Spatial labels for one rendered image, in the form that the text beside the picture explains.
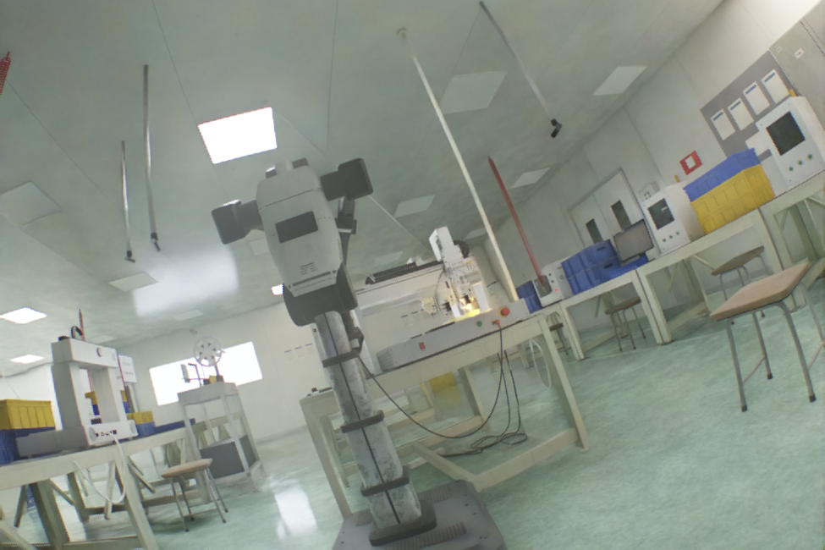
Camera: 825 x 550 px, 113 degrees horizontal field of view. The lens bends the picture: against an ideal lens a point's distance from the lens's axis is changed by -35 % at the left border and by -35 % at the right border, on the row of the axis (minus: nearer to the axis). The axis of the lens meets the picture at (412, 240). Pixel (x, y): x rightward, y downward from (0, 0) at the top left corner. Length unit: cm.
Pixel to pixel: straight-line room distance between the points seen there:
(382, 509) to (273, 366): 813
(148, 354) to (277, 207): 892
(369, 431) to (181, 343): 873
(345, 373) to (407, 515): 48
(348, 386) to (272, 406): 808
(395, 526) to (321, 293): 75
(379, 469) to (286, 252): 72
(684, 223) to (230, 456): 450
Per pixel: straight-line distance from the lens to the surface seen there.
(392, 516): 134
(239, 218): 141
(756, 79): 503
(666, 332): 399
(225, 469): 418
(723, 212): 350
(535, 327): 205
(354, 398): 128
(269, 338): 939
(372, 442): 128
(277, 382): 931
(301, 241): 131
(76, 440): 274
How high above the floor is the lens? 78
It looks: 15 degrees up
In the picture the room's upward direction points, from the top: 20 degrees counter-clockwise
